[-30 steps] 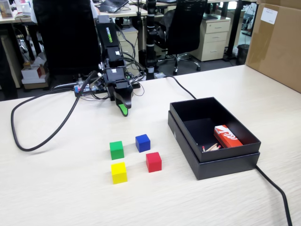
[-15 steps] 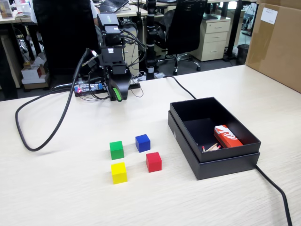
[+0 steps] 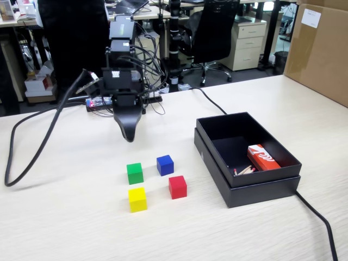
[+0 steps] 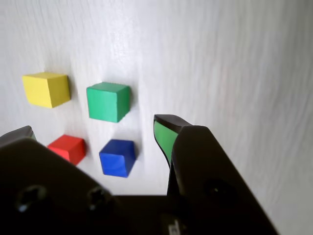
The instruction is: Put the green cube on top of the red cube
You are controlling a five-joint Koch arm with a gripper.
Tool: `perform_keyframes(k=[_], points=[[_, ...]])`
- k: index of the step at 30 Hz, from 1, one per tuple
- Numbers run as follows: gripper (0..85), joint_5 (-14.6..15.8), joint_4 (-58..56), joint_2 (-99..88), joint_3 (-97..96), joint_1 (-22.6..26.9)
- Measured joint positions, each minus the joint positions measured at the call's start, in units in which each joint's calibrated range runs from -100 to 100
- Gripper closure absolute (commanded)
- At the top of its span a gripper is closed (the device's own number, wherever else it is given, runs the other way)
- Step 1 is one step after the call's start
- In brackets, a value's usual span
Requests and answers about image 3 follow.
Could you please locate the power strip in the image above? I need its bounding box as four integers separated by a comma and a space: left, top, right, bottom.
141, 91, 164, 104

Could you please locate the black laptop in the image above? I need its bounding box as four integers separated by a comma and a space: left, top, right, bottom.
107, 0, 151, 15

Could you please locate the beige drawer cabinet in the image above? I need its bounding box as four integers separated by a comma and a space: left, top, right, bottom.
225, 20, 268, 72

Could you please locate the black jacket over chair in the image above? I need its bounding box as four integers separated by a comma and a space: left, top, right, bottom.
37, 0, 110, 92

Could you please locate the yellow wooden cube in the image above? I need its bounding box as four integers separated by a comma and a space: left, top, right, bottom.
128, 187, 148, 213

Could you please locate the beige desk with side panel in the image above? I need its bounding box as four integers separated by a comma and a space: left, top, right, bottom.
0, 16, 46, 104

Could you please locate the red wooden cube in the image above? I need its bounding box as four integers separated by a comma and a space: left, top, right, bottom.
168, 175, 188, 200

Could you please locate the blue wooden cube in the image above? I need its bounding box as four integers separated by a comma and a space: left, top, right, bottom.
156, 154, 175, 177

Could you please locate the black mesh office chair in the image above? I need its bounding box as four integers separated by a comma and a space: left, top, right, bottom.
181, 0, 240, 87

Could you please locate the white boxes stack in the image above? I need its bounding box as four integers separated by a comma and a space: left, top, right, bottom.
23, 69, 58, 104

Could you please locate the black box lid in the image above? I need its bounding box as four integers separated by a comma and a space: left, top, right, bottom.
194, 127, 302, 209

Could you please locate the thick black cable beside box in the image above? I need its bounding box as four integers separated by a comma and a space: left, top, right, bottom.
173, 86, 339, 261

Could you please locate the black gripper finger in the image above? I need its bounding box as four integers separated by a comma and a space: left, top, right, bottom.
113, 105, 142, 143
135, 94, 144, 117

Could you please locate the black cardboard box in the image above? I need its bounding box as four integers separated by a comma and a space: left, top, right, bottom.
196, 111, 303, 188

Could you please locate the controller board with red LED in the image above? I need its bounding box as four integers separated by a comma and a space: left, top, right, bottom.
85, 96, 114, 113

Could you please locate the green wooden cube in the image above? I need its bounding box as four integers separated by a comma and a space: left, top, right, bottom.
126, 162, 144, 185

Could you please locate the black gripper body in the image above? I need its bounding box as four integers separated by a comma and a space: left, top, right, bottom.
111, 91, 136, 113

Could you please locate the orange matchbox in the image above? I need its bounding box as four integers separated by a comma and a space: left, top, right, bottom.
246, 144, 282, 172

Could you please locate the black vertical stand pole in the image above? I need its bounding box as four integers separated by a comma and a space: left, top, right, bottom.
167, 0, 182, 93

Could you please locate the black trash bin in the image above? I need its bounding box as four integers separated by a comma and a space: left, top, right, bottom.
273, 51, 289, 76

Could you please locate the beige desk with laptop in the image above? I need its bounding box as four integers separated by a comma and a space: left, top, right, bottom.
105, 1, 192, 59

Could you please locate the large brown cardboard box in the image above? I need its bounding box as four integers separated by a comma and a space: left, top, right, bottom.
282, 0, 348, 108

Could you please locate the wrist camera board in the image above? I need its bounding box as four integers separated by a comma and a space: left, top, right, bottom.
76, 69, 100, 95

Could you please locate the thick black camera cable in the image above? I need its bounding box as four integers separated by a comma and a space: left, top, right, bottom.
4, 69, 90, 188

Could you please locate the thin black wire bundle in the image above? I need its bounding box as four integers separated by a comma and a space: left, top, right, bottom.
132, 21, 167, 115

